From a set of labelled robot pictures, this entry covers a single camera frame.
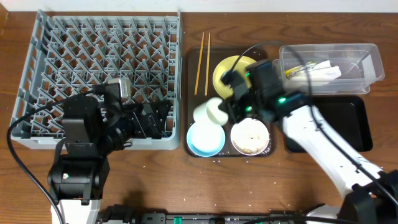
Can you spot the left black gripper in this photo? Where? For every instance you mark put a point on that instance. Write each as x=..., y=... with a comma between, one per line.
x=138, y=121

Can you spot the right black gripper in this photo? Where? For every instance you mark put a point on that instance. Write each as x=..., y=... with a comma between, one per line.
x=229, y=107

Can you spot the white plastic cup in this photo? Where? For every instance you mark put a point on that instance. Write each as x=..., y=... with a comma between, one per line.
x=208, y=112

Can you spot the white pink bowl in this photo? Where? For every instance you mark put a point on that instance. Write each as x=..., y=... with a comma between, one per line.
x=250, y=137

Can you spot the green orange snack wrapper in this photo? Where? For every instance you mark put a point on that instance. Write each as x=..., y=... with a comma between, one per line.
x=291, y=72

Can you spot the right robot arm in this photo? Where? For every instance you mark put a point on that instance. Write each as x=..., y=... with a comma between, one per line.
x=369, y=194

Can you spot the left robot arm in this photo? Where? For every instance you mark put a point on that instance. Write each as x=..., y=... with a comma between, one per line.
x=81, y=165

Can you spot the grey plastic dishwasher rack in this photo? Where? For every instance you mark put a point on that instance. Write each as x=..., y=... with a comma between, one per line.
x=69, y=54

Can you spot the clear plastic waste bin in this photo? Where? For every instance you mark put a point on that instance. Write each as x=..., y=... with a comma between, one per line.
x=360, y=66

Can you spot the yellow round plate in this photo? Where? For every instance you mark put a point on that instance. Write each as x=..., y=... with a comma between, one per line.
x=224, y=66

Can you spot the light blue bowl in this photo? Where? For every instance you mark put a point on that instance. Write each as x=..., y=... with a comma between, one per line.
x=205, y=140

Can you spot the dark brown serving tray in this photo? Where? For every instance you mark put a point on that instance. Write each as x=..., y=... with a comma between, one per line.
x=191, y=101

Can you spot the white crumpled napkin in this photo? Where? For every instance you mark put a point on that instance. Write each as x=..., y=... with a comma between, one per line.
x=321, y=71

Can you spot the black flat tray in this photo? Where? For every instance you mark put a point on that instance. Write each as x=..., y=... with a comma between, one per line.
x=347, y=115

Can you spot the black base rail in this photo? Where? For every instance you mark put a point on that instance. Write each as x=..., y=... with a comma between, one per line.
x=128, y=215

